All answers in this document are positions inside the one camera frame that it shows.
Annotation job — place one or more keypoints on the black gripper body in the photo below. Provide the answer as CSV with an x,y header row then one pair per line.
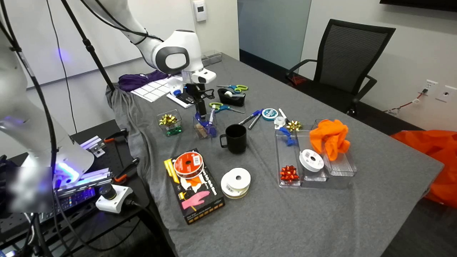
x,y
196,92

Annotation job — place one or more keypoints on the blue plastic piece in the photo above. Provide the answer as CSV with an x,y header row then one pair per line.
x,y
210,129

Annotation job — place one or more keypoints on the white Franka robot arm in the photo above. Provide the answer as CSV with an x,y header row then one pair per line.
x,y
172,58

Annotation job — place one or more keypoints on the empty clear compartment tray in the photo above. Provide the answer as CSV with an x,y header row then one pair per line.
x,y
213,58

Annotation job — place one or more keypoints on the clear three-compartment tray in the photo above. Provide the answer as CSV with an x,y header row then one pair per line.
x,y
343,169

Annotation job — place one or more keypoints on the white purple marker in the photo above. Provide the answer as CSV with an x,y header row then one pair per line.
x,y
212,118

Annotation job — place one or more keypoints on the black tape dispenser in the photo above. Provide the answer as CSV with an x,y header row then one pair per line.
x,y
232,98

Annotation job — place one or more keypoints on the large gold gift bow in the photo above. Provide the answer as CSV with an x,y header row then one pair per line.
x,y
167,120

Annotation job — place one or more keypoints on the white label sheets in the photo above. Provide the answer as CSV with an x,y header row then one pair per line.
x,y
154,88

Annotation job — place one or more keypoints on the black mug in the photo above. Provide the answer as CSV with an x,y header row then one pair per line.
x,y
236,138

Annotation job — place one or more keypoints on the silver marker blue cap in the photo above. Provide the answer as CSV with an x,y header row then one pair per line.
x,y
247,118
254,122

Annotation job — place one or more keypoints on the red ribbon spool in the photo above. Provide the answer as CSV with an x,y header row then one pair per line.
x,y
189,163

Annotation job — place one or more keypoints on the purple glove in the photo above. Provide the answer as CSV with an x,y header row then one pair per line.
x,y
137,80

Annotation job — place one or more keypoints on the large white ribbon spool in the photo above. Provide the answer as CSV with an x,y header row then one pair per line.
x,y
236,183

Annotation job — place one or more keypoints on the small gold gift bow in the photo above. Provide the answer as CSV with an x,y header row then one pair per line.
x,y
293,126

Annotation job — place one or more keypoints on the black nitrile glove box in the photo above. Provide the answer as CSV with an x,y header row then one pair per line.
x,y
200,200

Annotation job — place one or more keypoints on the red gift bow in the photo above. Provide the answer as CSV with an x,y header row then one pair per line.
x,y
289,173

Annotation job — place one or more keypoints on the black tripod pole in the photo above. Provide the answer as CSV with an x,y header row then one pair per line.
x,y
87,45

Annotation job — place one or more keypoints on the small white ribbon spool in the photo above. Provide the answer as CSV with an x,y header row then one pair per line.
x,y
312,160

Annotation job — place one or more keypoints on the orange gloves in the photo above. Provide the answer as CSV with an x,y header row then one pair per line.
x,y
329,138

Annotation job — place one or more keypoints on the grey tablecloth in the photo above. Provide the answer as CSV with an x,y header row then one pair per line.
x,y
286,215

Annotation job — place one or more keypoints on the black mesh office chair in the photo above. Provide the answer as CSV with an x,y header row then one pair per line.
x,y
350,52

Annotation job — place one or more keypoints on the black equipment cart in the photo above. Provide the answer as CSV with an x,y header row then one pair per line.
x,y
80,229

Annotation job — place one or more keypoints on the orange plastic bag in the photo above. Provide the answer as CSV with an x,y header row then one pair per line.
x,y
433,162

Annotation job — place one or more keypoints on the white wall thermostat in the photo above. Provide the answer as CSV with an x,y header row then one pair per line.
x,y
200,9

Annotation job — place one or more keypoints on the white wall outlet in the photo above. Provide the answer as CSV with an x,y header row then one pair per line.
x,y
430,88

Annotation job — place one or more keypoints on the black wall television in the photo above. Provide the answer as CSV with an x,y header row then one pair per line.
x,y
419,3

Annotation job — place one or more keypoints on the white wall plate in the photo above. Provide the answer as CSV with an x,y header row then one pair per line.
x,y
447,93

